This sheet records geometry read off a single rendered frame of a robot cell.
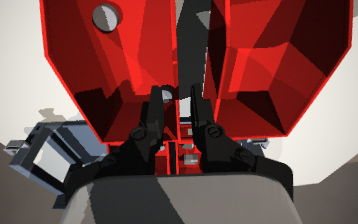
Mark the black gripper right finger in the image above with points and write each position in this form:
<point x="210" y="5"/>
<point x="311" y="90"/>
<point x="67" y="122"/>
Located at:
<point x="221" y="153"/>

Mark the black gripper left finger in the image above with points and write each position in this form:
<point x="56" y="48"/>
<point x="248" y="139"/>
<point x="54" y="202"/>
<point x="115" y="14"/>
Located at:
<point x="136" y="156"/>

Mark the small grey block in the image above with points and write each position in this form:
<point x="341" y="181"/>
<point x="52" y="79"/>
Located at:
<point x="190" y="159"/>
<point x="187" y="146"/>

